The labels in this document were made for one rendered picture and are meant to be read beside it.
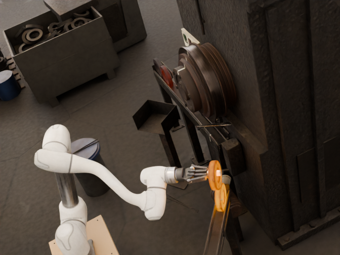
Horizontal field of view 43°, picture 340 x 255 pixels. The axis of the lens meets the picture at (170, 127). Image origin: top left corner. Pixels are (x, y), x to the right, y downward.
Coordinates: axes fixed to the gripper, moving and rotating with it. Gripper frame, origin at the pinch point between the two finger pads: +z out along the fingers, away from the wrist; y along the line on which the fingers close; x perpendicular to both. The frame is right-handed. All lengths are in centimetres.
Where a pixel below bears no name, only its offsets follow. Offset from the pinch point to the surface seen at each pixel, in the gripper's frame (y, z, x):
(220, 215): 7.4, -1.9, -26.4
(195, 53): -47, -7, 44
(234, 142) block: -32.5, 4.8, -10.1
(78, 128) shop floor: -145, -186, -80
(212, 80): -35.5, 2.0, 33.6
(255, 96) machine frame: -22.0, 25.4, 30.0
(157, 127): -72, -60, -27
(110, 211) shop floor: -41, -113, -84
